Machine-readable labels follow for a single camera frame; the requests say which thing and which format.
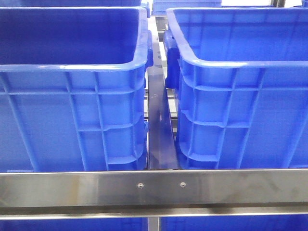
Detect steel centre divider bar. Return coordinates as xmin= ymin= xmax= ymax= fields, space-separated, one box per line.
xmin=148 ymin=39 xmax=179 ymax=170

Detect large blue crate left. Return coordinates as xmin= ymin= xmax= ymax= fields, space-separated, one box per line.
xmin=0 ymin=7 xmax=153 ymax=173

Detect large blue crate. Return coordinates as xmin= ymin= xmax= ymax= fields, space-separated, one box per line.
xmin=0 ymin=7 xmax=153 ymax=173
xmin=167 ymin=7 xmax=308 ymax=169

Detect large blue crate right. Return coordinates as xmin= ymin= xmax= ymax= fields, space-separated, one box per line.
xmin=167 ymin=7 xmax=308 ymax=169

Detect blue crate rear right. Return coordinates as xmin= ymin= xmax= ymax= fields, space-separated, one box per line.
xmin=152 ymin=0 xmax=222 ymax=15

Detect blue crate lower left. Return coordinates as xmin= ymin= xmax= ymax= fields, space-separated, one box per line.
xmin=0 ymin=218 xmax=147 ymax=231

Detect blue crate rear left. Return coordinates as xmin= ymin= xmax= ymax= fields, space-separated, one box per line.
xmin=10 ymin=0 xmax=150 ymax=18

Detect blue crate lower right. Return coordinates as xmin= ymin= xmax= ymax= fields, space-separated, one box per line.
xmin=161 ymin=215 xmax=308 ymax=231

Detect stainless steel front rail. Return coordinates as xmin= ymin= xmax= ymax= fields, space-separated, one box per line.
xmin=0 ymin=169 xmax=308 ymax=219

